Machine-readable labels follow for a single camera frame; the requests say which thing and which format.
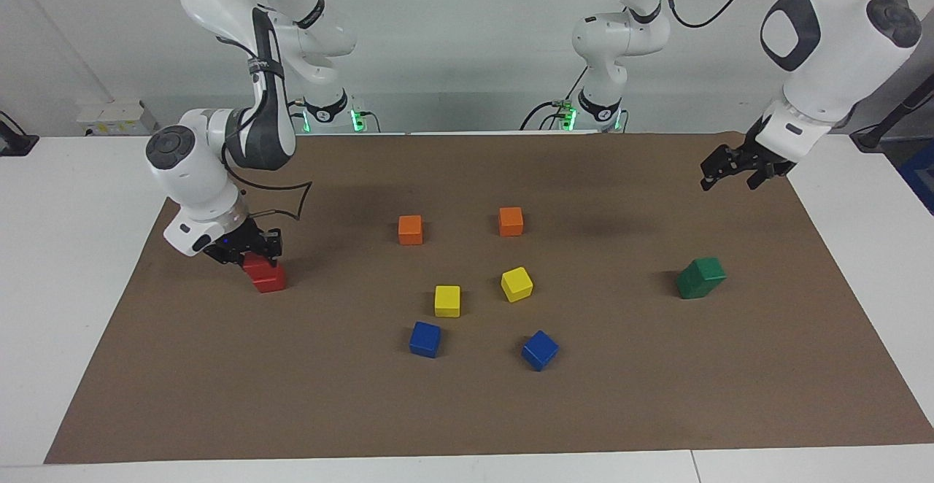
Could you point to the white power strip box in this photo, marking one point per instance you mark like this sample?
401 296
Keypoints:
109 114

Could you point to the brown table mat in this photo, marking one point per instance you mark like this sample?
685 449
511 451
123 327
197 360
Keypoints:
292 381

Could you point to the orange wooden block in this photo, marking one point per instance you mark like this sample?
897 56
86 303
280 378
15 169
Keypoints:
511 221
410 229

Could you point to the green wooden block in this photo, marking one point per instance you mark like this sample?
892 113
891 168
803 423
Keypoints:
689 288
709 268

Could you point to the red wooden block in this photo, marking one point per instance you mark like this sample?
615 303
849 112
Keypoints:
271 284
258 268

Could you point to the yellow wooden block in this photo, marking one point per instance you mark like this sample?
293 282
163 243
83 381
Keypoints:
516 284
447 300

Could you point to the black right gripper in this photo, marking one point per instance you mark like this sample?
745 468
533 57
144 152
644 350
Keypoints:
244 238

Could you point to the blue wooden block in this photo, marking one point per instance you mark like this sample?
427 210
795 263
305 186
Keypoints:
540 350
425 338

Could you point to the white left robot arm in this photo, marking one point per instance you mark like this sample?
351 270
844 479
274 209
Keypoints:
832 60

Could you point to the black clamp mount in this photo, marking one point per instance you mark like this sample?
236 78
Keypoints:
14 144

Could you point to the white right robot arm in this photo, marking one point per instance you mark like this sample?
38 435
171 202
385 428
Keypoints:
193 176

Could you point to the black stand pole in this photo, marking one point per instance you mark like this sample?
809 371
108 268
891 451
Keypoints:
872 136

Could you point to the blue crate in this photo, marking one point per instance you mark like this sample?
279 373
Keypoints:
921 173

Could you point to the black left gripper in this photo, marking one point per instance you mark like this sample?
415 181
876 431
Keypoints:
751 153

